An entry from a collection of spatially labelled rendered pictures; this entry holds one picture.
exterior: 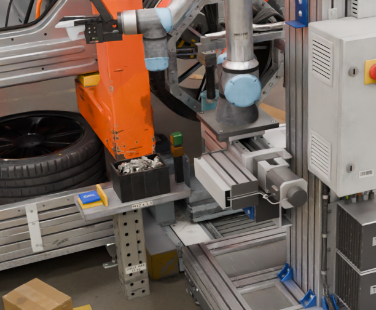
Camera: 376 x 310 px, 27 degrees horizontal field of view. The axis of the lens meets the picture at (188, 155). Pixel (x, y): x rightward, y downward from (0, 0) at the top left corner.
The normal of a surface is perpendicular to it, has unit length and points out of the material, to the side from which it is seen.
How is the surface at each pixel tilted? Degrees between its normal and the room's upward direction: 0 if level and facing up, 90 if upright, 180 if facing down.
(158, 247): 0
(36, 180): 90
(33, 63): 90
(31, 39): 90
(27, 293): 0
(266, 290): 0
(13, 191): 90
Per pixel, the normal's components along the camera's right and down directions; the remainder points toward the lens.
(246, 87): 0.09, 0.53
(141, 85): 0.36, 0.36
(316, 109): -0.94, 0.18
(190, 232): -0.06, -0.91
